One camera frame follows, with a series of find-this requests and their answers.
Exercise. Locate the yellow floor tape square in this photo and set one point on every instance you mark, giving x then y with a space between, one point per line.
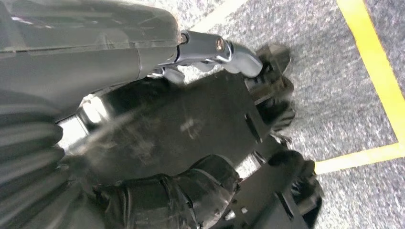
376 63

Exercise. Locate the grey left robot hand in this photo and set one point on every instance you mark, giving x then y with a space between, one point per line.
79 63

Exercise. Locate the black robot right leg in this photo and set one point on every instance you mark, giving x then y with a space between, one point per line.
269 196

